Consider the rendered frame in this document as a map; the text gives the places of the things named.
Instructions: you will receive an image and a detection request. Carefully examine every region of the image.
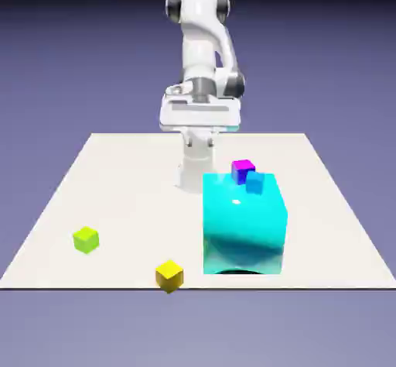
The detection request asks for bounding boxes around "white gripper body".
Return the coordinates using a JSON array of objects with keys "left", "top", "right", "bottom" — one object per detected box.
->
[{"left": 159, "top": 92, "right": 242, "bottom": 133}]

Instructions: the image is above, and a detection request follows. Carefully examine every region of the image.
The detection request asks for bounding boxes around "small magenta cube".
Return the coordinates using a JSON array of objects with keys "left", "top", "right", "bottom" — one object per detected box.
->
[{"left": 230, "top": 159, "right": 257, "bottom": 186}]

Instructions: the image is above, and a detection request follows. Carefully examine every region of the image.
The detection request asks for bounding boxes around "small blue cube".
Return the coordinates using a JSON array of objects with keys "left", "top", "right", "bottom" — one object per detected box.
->
[{"left": 245, "top": 171, "right": 266, "bottom": 196}]

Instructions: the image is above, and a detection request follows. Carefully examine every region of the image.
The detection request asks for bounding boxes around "small yellow cube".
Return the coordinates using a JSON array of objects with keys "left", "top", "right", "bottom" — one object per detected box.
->
[{"left": 155, "top": 259, "right": 185, "bottom": 294}]

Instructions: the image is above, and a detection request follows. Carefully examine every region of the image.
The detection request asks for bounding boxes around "small lime green cube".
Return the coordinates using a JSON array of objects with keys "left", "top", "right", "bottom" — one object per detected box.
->
[{"left": 72, "top": 225, "right": 101, "bottom": 255}]

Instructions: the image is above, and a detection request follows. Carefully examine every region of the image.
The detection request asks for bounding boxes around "large cyan box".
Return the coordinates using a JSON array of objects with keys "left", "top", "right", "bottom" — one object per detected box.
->
[{"left": 202, "top": 172, "right": 288, "bottom": 276}]

